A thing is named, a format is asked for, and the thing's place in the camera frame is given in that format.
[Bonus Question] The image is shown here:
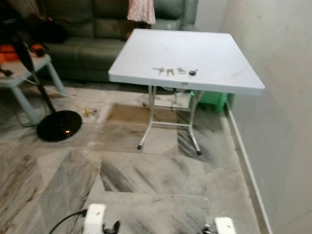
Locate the black standing fan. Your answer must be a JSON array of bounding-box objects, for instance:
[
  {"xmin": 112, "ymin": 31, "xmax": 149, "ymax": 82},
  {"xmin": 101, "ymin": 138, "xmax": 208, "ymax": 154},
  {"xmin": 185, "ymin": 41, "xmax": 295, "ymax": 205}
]
[{"xmin": 0, "ymin": 0, "xmax": 82, "ymax": 142}]

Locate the green plastic stool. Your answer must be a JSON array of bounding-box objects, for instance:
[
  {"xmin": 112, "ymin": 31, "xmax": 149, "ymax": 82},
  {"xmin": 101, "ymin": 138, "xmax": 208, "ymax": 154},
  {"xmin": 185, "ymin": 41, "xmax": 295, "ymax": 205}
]
[{"xmin": 189, "ymin": 90, "xmax": 229, "ymax": 109}]

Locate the green leather sofa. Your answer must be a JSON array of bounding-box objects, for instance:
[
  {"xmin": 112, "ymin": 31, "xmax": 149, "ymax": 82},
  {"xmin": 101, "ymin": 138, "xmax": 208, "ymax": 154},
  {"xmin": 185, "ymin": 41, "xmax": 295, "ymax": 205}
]
[{"xmin": 44, "ymin": 0, "xmax": 198, "ymax": 82}]

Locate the white folding table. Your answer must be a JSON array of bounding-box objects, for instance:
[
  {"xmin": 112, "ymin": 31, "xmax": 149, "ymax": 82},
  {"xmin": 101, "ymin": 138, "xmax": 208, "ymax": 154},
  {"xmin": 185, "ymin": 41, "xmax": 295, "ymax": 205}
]
[{"xmin": 108, "ymin": 28, "xmax": 266, "ymax": 156}]

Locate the pale small side table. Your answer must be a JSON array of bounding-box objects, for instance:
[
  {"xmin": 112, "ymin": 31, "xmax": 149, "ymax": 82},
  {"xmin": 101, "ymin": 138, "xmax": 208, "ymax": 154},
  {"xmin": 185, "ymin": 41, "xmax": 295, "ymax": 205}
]
[{"xmin": 0, "ymin": 54, "xmax": 66, "ymax": 126}]

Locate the orange and black tool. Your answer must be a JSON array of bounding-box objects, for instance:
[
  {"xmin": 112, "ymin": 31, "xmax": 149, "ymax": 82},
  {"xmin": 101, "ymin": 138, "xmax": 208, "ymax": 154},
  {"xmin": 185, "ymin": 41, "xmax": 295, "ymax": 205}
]
[{"xmin": 30, "ymin": 44, "xmax": 45, "ymax": 57}]

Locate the black bag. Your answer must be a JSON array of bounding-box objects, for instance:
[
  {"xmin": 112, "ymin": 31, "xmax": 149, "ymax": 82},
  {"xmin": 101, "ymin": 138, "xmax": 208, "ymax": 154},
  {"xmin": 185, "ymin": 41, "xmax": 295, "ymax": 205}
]
[{"xmin": 28, "ymin": 19, "xmax": 69, "ymax": 44}]

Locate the pink patterned cloth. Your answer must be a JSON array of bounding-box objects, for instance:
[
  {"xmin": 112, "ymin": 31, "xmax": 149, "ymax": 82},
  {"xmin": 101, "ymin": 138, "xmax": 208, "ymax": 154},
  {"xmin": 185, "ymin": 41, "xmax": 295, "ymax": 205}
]
[{"xmin": 127, "ymin": 0, "xmax": 156, "ymax": 25}]

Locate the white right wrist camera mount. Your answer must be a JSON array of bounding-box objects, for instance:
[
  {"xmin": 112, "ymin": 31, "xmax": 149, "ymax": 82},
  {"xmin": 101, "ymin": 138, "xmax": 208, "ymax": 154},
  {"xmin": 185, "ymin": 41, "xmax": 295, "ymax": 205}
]
[{"xmin": 214, "ymin": 217, "xmax": 237, "ymax": 234}]

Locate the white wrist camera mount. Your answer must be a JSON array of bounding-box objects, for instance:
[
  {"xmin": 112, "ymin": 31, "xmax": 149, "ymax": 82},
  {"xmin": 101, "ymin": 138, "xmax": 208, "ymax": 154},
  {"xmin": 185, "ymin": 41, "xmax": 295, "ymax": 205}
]
[
  {"xmin": 214, "ymin": 217, "xmax": 237, "ymax": 234},
  {"xmin": 83, "ymin": 203, "xmax": 107, "ymax": 234}
]

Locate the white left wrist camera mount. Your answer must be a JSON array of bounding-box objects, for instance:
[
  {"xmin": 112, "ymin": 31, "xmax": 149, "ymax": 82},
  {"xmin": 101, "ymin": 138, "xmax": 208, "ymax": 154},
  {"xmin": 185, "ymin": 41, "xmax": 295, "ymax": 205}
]
[{"xmin": 83, "ymin": 203, "xmax": 107, "ymax": 234}]

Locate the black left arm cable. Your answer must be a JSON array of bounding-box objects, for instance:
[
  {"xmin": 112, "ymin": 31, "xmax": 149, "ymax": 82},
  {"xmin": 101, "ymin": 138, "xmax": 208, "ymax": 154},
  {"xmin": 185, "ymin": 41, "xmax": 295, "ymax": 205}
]
[{"xmin": 49, "ymin": 210, "xmax": 88, "ymax": 234}]

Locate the white floor cable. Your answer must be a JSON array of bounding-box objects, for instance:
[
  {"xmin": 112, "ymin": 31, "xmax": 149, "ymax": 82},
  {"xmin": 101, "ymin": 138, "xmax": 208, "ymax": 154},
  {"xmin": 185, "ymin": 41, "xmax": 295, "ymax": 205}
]
[{"xmin": 19, "ymin": 77, "xmax": 147, "ymax": 105}]

